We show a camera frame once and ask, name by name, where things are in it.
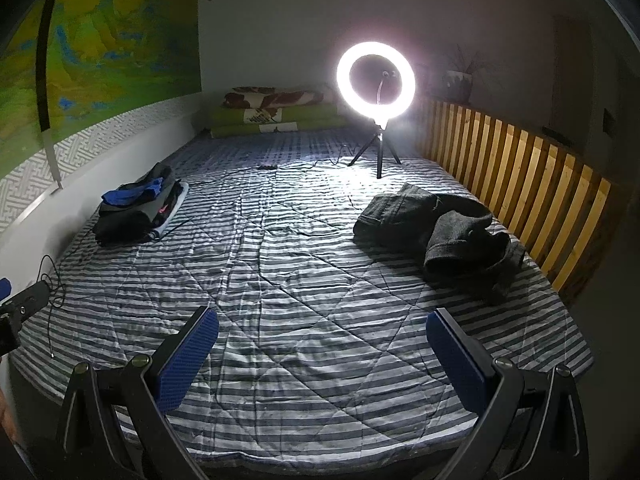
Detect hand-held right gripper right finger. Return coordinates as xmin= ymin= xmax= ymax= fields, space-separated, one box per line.
xmin=425 ymin=307 xmax=591 ymax=480

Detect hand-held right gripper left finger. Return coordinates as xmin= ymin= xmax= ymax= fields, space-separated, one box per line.
xmin=55 ymin=305 xmax=221 ymax=480

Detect grey knit pants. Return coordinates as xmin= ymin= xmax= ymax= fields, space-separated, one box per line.
xmin=424 ymin=210 xmax=526 ymax=306

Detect black folded garment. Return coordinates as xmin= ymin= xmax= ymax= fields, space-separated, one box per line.
xmin=92 ymin=202 xmax=168 ymax=247

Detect striped bed sheet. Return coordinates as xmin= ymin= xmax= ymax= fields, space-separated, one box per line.
xmin=10 ymin=125 xmax=596 ymax=466

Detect blue folded garment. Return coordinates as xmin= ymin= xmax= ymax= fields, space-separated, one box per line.
xmin=102 ymin=177 xmax=165 ymax=207

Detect white folded garment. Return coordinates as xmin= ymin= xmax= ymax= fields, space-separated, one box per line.
xmin=150 ymin=182 xmax=190 ymax=239

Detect dark jeans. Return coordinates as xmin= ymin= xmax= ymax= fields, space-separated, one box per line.
xmin=353 ymin=182 xmax=493 ymax=256

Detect dark grey folded garment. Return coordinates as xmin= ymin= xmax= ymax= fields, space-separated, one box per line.
xmin=142 ymin=162 xmax=177 ymax=187

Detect curved black white strip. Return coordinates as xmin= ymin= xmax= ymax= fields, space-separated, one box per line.
xmin=35 ymin=0 xmax=66 ymax=192

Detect black tripod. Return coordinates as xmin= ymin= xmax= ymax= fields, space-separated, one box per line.
xmin=348 ymin=120 xmax=402 ymax=180

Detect green patterned pillow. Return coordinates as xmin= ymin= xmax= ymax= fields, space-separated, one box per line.
xmin=210 ymin=103 xmax=341 ymax=128

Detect green folded blanket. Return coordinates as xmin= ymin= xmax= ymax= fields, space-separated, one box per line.
xmin=209 ymin=117 xmax=348 ymax=139

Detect potted plant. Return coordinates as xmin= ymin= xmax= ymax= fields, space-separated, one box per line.
xmin=442 ymin=45 xmax=493 ymax=103

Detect brown patterned pillow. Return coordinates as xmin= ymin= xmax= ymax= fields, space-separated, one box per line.
xmin=222 ymin=86 xmax=326 ymax=109

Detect thin black cable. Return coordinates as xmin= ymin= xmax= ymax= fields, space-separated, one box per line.
xmin=37 ymin=255 xmax=68 ymax=358

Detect wooden slatted bed rail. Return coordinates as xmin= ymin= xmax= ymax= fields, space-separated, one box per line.
xmin=417 ymin=96 xmax=613 ymax=306

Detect black ring light cable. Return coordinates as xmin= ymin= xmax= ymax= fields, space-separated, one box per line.
xmin=257 ymin=142 xmax=358 ymax=171

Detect green yellow wall poster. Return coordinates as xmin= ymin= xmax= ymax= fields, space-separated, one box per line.
xmin=0 ymin=0 xmax=203 ymax=181

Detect white ring light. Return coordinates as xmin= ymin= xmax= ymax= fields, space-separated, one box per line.
xmin=336 ymin=41 xmax=416 ymax=123

